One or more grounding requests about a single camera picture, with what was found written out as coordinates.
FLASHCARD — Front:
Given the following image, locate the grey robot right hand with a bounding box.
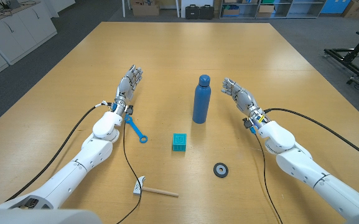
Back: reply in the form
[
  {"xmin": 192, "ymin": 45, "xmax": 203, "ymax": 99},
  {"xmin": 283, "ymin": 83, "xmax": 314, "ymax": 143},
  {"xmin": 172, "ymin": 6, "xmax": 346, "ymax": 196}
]
[{"xmin": 221, "ymin": 77, "xmax": 263, "ymax": 118}]

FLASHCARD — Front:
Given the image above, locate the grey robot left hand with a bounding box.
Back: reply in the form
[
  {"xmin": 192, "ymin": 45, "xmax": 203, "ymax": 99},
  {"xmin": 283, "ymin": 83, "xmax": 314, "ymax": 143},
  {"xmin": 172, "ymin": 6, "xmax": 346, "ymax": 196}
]
[{"xmin": 114, "ymin": 64, "xmax": 144, "ymax": 106}]

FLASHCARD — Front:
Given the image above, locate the blue metal bottle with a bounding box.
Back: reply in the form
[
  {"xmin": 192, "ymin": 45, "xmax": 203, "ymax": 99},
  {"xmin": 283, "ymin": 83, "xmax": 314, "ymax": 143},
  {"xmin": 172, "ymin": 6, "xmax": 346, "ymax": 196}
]
[{"xmin": 192, "ymin": 74, "xmax": 212, "ymax": 124}]

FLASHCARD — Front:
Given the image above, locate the blue plastic wrench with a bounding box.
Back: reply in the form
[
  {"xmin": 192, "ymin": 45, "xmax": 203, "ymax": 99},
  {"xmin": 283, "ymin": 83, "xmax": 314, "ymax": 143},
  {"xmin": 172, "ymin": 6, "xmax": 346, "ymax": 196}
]
[{"xmin": 124, "ymin": 114, "xmax": 149, "ymax": 144}]

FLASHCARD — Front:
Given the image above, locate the teal cube box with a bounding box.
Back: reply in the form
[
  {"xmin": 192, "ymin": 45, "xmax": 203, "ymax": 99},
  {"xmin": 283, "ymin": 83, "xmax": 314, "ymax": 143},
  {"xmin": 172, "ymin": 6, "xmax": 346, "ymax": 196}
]
[{"xmin": 172, "ymin": 133, "xmax": 187, "ymax": 152}]

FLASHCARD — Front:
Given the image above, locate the black tape roll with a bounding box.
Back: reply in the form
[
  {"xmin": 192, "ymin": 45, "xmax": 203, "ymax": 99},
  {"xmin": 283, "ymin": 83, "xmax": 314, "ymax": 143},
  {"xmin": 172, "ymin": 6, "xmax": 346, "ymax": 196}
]
[{"xmin": 213, "ymin": 162, "xmax": 229, "ymax": 179}]

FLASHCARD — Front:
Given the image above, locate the large cardboard box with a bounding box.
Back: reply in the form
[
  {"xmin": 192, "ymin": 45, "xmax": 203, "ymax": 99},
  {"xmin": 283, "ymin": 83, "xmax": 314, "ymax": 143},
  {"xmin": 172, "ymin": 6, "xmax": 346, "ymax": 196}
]
[{"xmin": 131, "ymin": 0, "xmax": 161, "ymax": 17}]

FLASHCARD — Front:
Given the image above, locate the small cardboard box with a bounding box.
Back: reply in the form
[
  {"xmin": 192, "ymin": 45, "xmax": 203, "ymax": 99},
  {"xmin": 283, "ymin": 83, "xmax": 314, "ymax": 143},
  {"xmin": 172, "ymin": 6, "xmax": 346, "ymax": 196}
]
[{"xmin": 257, "ymin": 4, "xmax": 275, "ymax": 18}]

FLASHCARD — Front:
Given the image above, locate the cardboard box with print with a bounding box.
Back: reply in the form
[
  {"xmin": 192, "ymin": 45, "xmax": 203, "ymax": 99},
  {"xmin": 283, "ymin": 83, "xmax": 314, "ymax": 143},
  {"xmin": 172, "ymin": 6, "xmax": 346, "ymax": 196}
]
[{"xmin": 342, "ymin": 0, "xmax": 359, "ymax": 19}]

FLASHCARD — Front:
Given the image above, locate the black hard case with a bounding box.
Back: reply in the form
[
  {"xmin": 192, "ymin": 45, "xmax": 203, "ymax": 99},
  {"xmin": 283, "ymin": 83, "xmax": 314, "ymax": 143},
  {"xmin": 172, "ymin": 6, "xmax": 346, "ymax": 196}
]
[
  {"xmin": 199, "ymin": 4, "xmax": 215, "ymax": 21},
  {"xmin": 185, "ymin": 4, "xmax": 200, "ymax": 20}
]

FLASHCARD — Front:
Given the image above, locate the grey metal shelf unit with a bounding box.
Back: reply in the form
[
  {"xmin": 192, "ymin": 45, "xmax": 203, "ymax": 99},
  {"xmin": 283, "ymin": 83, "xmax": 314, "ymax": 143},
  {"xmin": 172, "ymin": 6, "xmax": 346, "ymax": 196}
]
[{"xmin": 219, "ymin": 0, "xmax": 327, "ymax": 19}]

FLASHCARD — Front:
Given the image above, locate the black metal stand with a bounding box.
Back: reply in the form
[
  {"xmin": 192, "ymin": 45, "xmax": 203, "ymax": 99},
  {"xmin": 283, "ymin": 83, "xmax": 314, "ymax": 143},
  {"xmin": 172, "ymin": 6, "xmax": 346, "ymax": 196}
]
[{"xmin": 324, "ymin": 18, "xmax": 359, "ymax": 97}]

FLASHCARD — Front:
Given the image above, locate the blue panel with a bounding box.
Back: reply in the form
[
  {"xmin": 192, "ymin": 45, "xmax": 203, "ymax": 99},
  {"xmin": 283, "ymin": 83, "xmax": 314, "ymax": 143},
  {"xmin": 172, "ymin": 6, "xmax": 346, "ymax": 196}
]
[{"xmin": 320, "ymin": 0, "xmax": 343, "ymax": 14}]

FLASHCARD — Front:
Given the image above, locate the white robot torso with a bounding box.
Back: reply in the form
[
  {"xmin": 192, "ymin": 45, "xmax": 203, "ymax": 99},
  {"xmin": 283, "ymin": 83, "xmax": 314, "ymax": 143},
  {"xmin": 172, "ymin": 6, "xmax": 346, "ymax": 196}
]
[{"xmin": 0, "ymin": 208, "xmax": 102, "ymax": 224}]

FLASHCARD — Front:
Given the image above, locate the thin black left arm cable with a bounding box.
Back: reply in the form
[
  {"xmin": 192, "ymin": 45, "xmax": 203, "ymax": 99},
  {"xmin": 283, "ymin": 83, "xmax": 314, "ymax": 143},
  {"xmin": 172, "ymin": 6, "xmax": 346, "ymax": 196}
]
[{"xmin": 115, "ymin": 121, "xmax": 142, "ymax": 224}]

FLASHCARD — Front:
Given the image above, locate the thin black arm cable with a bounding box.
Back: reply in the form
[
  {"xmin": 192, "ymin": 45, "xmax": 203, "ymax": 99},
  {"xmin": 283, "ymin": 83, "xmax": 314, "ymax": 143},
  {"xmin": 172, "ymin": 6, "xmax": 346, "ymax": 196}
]
[
  {"xmin": 115, "ymin": 121, "xmax": 142, "ymax": 224},
  {"xmin": 253, "ymin": 130, "xmax": 284, "ymax": 224}
]

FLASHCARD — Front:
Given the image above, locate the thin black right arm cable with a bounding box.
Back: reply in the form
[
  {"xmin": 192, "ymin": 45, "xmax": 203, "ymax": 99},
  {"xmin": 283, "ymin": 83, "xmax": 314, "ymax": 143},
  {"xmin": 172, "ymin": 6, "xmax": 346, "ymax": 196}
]
[{"xmin": 253, "ymin": 130, "xmax": 284, "ymax": 224}]

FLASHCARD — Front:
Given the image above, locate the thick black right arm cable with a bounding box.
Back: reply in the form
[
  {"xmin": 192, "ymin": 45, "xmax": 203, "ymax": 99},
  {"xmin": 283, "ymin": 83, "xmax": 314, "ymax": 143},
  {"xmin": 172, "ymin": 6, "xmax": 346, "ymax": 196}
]
[{"xmin": 263, "ymin": 107, "xmax": 359, "ymax": 166}]

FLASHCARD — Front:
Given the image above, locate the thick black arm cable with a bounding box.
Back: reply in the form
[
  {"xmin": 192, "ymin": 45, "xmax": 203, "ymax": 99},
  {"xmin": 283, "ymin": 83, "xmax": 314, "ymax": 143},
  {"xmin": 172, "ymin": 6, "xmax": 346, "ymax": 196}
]
[
  {"xmin": 4, "ymin": 102, "xmax": 111, "ymax": 202},
  {"xmin": 263, "ymin": 107, "xmax": 359, "ymax": 166}
]

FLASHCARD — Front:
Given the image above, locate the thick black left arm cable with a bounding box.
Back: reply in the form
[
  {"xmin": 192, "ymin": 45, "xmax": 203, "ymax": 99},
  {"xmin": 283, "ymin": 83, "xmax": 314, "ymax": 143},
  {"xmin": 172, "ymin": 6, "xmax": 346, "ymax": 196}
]
[{"xmin": 4, "ymin": 102, "xmax": 111, "ymax": 202}]

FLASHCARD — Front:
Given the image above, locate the toy hammer wooden handle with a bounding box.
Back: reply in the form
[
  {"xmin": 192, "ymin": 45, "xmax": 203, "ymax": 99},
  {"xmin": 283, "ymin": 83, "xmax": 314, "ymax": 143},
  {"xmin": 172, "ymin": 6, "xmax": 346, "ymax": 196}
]
[{"xmin": 133, "ymin": 175, "xmax": 179, "ymax": 198}]

